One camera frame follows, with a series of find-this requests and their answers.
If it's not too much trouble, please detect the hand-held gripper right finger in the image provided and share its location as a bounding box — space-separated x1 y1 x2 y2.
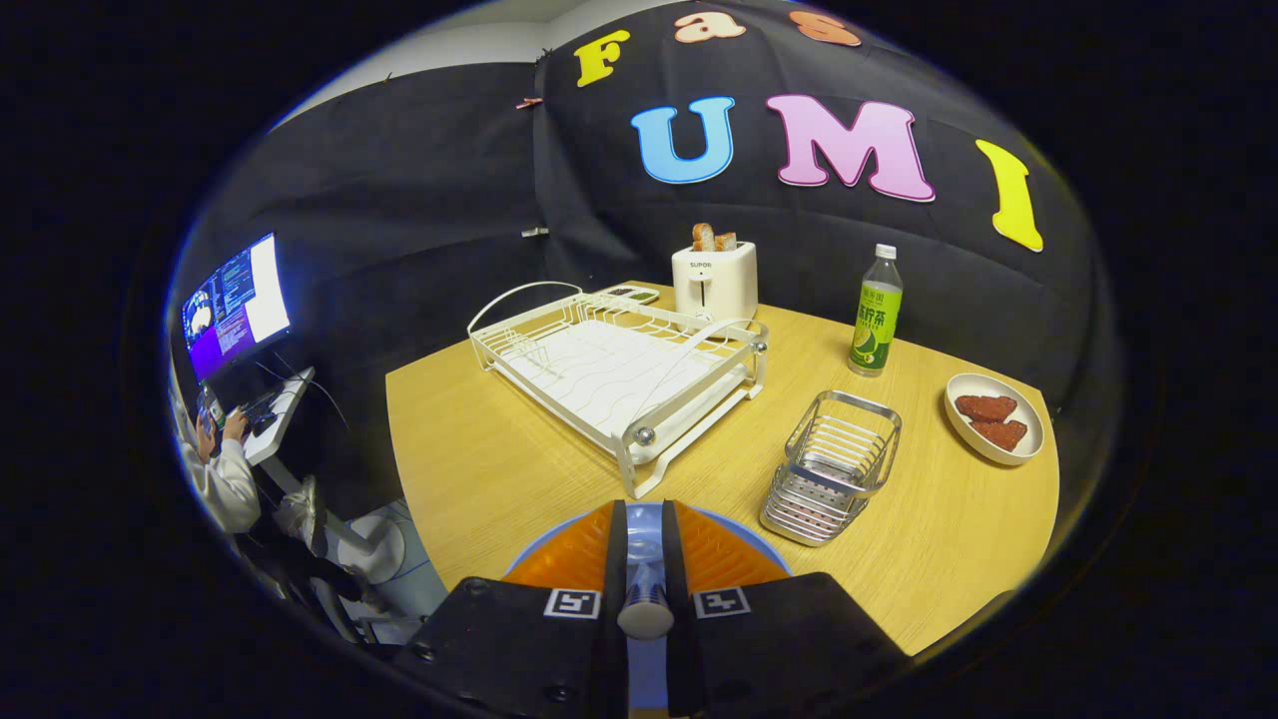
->
661 499 912 719

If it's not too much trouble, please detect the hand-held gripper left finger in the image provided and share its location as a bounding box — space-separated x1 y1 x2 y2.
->
394 499 630 719

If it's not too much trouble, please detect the metal spoon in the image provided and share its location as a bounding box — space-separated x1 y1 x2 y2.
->
617 561 676 641

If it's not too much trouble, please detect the metal wire basket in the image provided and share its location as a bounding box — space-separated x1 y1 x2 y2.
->
759 389 904 548

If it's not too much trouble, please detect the blue plate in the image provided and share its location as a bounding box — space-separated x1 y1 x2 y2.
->
502 499 795 712

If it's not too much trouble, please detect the white wire dish rack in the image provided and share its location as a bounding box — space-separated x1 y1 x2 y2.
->
467 282 770 500

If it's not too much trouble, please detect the white round dish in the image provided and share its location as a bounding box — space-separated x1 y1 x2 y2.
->
944 372 1046 467

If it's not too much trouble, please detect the black office chair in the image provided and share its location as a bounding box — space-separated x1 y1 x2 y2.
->
232 524 372 645

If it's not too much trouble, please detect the white standing desk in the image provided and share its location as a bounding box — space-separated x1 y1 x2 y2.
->
243 366 400 560

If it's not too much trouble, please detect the green label drink bottle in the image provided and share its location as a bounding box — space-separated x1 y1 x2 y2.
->
848 244 905 378

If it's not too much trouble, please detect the black keyboard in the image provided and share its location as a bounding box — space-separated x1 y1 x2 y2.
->
240 392 283 437

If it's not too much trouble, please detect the white toaster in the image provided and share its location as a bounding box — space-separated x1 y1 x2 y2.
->
671 241 760 326

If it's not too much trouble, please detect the computer monitor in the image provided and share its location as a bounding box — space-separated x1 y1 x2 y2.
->
182 233 293 383

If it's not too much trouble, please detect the black backdrop cloth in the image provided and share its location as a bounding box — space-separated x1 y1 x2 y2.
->
175 0 1111 420

